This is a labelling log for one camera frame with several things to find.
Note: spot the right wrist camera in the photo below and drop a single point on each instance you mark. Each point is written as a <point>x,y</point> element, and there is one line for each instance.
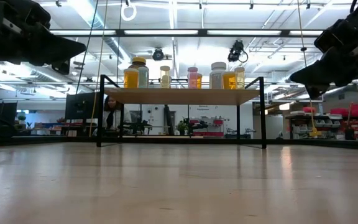
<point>337,34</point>

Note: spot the teal vial white cap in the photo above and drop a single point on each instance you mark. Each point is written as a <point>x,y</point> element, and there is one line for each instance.
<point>144,77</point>

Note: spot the round black ceiling fixture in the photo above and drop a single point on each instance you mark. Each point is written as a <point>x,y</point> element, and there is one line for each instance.
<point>158,55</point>

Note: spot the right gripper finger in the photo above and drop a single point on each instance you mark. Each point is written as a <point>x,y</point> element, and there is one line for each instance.
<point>317,91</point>
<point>317,74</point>

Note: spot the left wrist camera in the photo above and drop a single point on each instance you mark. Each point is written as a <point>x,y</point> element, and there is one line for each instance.
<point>34,14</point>

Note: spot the black overhead light bar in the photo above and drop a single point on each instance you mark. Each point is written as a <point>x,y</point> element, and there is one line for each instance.
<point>202,32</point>

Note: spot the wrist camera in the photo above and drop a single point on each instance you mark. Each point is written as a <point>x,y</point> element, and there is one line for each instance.
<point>34,14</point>
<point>337,34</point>

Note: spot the pink vial white cap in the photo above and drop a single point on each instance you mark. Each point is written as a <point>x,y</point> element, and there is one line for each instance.
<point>192,77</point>

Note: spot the rack with red bins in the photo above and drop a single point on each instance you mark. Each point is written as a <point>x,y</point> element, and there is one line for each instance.
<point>357,110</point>

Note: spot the black overhead camera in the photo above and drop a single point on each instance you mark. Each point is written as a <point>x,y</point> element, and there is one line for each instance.
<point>235,51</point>

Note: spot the person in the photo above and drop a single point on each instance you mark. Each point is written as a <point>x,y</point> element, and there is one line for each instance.
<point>113,115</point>

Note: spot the yellow hanging object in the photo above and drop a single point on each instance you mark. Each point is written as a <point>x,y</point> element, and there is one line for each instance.
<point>315,132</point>

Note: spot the small green potted plant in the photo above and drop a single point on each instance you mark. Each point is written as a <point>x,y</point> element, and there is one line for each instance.
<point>182,126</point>

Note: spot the small amber vial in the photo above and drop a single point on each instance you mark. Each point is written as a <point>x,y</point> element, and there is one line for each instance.
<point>165,77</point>

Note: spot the dark monitor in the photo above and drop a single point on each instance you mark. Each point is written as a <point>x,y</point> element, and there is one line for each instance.
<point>79,105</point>

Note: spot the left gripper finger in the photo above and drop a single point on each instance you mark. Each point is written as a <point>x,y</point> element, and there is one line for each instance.
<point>61,67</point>
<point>61,48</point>

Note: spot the wooden shelf black legs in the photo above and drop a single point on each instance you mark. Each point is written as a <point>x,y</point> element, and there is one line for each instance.
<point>182,96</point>

